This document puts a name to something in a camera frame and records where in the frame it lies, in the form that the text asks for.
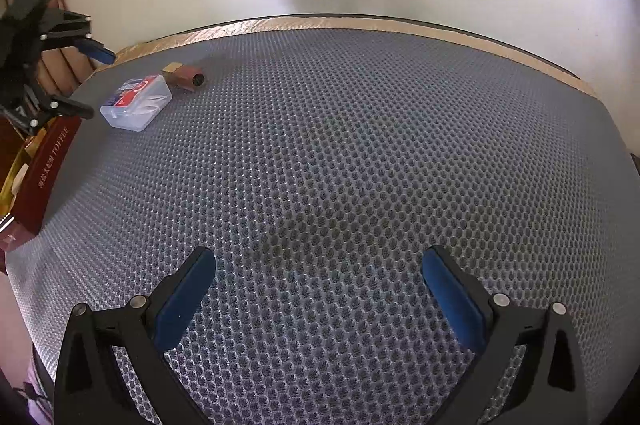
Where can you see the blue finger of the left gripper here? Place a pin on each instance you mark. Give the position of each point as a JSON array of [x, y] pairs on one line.
[[60, 28], [43, 107]]

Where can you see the gold cap red lipstick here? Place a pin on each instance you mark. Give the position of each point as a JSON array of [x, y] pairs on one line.
[[183, 76]]

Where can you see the grey honeycomb mesh mat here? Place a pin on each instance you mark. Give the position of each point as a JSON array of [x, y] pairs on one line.
[[318, 166]]

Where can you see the red gold toffee tin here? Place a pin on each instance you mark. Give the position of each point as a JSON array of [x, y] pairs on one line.
[[26, 191]]

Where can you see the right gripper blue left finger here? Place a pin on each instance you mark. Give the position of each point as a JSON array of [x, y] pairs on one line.
[[89, 388]]

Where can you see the clear plastic box blue label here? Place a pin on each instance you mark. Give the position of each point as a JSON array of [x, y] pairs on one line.
[[136, 103]]

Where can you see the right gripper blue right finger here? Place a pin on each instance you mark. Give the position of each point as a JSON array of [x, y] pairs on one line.
[[550, 385]]

